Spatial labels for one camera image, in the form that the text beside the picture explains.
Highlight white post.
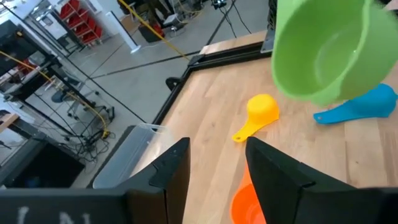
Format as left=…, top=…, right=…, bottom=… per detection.
left=104, top=11, right=141, bottom=54

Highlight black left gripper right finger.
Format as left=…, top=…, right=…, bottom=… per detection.
left=244, top=136, right=357, bottom=224

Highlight black equipment cabinet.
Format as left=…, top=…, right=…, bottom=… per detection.
left=0, top=136, right=85, bottom=189

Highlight yellow measuring cup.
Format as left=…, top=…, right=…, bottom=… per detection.
left=231, top=93, right=280, bottom=143

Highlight shelf with red bins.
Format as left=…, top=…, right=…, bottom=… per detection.
left=57, top=0, right=104, bottom=46

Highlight long yellow cable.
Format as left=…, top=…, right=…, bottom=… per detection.
left=118, top=0, right=191, bottom=60

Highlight light blue measuring cup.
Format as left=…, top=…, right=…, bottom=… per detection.
left=313, top=83, right=398, bottom=125

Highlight yellow floor cable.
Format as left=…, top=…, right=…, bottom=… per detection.
left=0, top=50, right=110, bottom=139

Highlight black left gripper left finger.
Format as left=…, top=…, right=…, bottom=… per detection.
left=114, top=137, right=191, bottom=224

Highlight green measuring cup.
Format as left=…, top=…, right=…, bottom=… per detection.
left=271, top=0, right=398, bottom=107

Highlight clear plastic basket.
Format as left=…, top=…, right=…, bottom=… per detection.
left=92, top=123, right=175, bottom=190

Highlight orange measuring cup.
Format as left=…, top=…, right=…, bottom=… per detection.
left=229, top=161, right=268, bottom=224

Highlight tangled black floor cables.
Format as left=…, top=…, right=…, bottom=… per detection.
left=63, top=129, right=116, bottom=164

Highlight thin black hanging cable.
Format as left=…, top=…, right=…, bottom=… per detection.
left=205, top=0, right=237, bottom=46

